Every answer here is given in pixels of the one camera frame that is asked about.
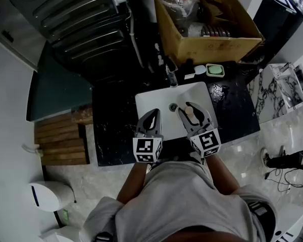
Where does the white drain hose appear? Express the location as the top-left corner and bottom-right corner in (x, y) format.
(127, 8), (145, 69)

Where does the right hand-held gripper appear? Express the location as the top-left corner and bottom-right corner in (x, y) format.
(178, 101), (222, 159)

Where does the stack of dark discs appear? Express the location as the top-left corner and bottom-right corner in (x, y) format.
(200, 25), (232, 38)

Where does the white round trash bin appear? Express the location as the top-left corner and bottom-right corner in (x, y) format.
(27, 180), (76, 213)

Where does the person's left forearm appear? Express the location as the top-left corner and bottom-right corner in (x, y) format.
(116, 160), (154, 208)

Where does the chrome sink faucet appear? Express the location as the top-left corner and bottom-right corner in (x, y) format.
(166, 64), (179, 88)

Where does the white marble side counter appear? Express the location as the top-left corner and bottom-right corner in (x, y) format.
(247, 63), (303, 124)

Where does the black marble sink counter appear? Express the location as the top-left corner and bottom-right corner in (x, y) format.
(92, 59), (261, 167)

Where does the green soap dish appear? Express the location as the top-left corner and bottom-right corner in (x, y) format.
(206, 63), (226, 78)

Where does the person's grey shirt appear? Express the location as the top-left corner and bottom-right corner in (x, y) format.
(82, 160), (278, 242)

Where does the wooden slatted mat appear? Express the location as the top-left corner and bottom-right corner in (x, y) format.
(34, 104), (93, 166)

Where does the black shoulder strap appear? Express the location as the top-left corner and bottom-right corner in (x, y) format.
(247, 200), (277, 228)

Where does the person's right forearm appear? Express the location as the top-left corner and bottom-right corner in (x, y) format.
(204, 155), (241, 195)

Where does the dark ridged appliance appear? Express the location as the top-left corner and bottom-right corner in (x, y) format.
(4, 0), (133, 84)

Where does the black floor cable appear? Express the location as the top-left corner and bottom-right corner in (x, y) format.
(264, 167), (303, 194)

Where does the clear bag with red-capped jug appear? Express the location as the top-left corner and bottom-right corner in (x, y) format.
(162, 0), (200, 19)

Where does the large cardboard box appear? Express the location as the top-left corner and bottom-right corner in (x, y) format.
(153, 0), (265, 66)

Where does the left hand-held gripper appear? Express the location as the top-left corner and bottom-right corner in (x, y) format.
(132, 108), (165, 164)

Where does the white sink basin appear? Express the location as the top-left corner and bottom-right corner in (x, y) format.
(135, 81), (219, 142)

